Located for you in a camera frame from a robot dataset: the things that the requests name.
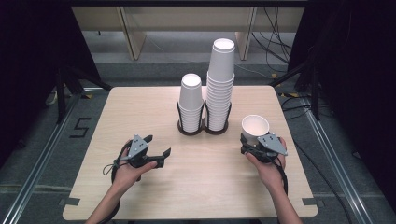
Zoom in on person's left hand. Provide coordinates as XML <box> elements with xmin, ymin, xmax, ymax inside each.
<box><xmin>111</xmin><ymin>139</ymin><xmax>159</xmax><ymax>191</ymax></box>

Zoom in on aluminium floor rail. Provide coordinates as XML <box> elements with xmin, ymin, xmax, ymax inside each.
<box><xmin>0</xmin><ymin>90</ymin><xmax>86</xmax><ymax>224</ymax></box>
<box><xmin>298</xmin><ymin>96</ymin><xmax>375</xmax><ymax>224</ymax></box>

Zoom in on dark wooden cup holder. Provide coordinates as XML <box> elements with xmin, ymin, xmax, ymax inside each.
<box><xmin>176</xmin><ymin>101</ymin><xmax>233</xmax><ymax>136</ymax></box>

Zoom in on black floor cable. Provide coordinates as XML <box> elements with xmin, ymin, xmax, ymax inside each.
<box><xmin>291</xmin><ymin>138</ymin><xmax>354</xmax><ymax>224</ymax></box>

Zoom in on person's right hand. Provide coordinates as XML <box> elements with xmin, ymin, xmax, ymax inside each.
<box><xmin>245</xmin><ymin>138</ymin><xmax>290</xmax><ymax>191</ymax></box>

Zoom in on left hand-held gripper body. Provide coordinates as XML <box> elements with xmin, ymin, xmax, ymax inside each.
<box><xmin>125</xmin><ymin>133</ymin><xmax>157</xmax><ymax>169</ymax></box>

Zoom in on black metal stand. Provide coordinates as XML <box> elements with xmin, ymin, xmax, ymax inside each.
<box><xmin>269</xmin><ymin>57</ymin><xmax>321</xmax><ymax>121</ymax></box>
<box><xmin>55</xmin><ymin>66</ymin><xmax>113</xmax><ymax>124</ymax></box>

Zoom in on black curtain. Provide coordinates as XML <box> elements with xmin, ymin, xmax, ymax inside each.
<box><xmin>0</xmin><ymin>0</ymin><xmax>101</xmax><ymax>161</ymax></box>
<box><xmin>288</xmin><ymin>0</ymin><xmax>396</xmax><ymax>216</ymax></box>

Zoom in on light wooden bench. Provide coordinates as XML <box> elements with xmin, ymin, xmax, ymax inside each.
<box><xmin>71</xmin><ymin>6</ymin><xmax>306</xmax><ymax>62</ymax></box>

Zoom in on white paper cup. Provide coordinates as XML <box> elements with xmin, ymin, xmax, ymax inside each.
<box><xmin>241</xmin><ymin>114</ymin><xmax>271</xmax><ymax>146</ymax></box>

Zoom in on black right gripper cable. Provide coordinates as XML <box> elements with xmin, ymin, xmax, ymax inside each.
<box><xmin>270</xmin><ymin>157</ymin><xmax>290</xmax><ymax>197</ymax></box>

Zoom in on tall stack of white cups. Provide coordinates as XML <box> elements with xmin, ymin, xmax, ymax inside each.
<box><xmin>205</xmin><ymin>37</ymin><xmax>236</xmax><ymax>132</ymax></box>

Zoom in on short stack of white cups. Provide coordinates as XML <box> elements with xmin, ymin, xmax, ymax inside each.
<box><xmin>177</xmin><ymin>73</ymin><xmax>205</xmax><ymax>133</ymax></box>

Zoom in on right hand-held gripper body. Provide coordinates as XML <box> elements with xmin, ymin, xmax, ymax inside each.
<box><xmin>247</xmin><ymin>133</ymin><xmax>289</xmax><ymax>164</ymax></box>

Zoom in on bundle of black cables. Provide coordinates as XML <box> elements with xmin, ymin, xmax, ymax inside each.
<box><xmin>251</xmin><ymin>7</ymin><xmax>297</xmax><ymax>64</ymax></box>

